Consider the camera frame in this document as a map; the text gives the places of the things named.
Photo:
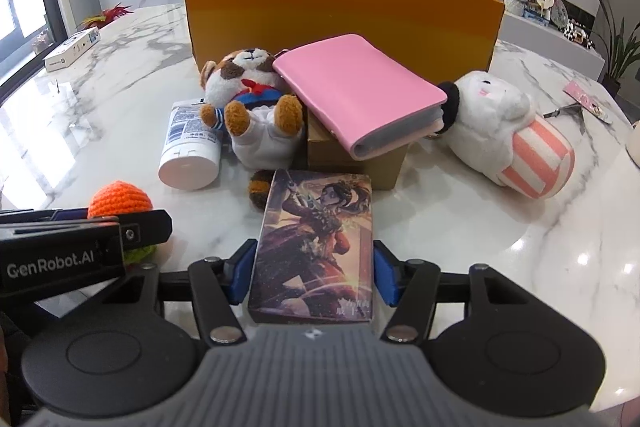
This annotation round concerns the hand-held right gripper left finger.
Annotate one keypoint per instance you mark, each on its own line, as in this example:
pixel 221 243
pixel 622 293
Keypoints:
pixel 240 274

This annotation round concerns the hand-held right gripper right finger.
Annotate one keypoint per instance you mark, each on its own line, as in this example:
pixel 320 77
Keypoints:
pixel 385 277

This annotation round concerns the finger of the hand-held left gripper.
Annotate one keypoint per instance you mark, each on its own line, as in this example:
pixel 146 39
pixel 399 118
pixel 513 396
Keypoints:
pixel 70 215
pixel 145 231

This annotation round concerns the orange crochet toy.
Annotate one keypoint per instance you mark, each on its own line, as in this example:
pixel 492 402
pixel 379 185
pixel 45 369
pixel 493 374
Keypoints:
pixel 120 199

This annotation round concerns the illustrated card box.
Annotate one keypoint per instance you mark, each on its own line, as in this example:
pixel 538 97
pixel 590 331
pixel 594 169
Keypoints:
pixel 310 247

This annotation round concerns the white bottle with blue print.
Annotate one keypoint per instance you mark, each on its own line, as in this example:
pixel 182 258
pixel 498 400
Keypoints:
pixel 187 157

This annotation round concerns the blue-bordered hang tag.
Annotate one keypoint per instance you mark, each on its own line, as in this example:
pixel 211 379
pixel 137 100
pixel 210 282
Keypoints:
pixel 65 54

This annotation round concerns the raccoon plush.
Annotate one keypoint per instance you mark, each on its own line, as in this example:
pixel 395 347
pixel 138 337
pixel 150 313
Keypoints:
pixel 250 77

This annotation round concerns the white plush with pink stripes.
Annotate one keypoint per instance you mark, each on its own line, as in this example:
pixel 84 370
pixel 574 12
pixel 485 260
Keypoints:
pixel 490 117

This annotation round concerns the pink notebook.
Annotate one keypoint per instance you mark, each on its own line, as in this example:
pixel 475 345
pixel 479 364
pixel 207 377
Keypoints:
pixel 350 82

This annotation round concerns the large orange storage box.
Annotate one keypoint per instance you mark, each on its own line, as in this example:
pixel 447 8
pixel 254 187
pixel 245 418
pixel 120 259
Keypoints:
pixel 350 7

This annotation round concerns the brown cardboard box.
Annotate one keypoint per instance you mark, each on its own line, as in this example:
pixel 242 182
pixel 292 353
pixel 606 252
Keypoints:
pixel 380 167

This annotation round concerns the red spiky decoration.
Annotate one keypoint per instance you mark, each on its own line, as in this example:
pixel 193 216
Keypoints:
pixel 115 13

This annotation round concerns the small metal tool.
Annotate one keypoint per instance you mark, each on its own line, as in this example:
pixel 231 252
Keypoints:
pixel 567 111

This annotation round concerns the pink card packet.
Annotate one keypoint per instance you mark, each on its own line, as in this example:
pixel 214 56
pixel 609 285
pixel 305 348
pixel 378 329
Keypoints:
pixel 582 96

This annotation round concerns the white marble tv bench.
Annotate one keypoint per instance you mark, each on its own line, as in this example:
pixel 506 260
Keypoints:
pixel 550 44

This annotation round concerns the black plant pot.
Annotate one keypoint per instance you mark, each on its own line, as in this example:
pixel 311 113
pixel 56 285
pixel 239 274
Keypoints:
pixel 612 86

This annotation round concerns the cow print toy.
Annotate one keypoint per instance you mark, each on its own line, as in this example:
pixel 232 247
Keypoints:
pixel 580 33

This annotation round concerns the patterned plate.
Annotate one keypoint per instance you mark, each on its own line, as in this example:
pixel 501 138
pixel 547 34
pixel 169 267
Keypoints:
pixel 559 12

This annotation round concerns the potted green plant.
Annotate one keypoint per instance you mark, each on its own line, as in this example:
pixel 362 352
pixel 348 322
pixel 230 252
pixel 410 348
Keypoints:
pixel 620 42

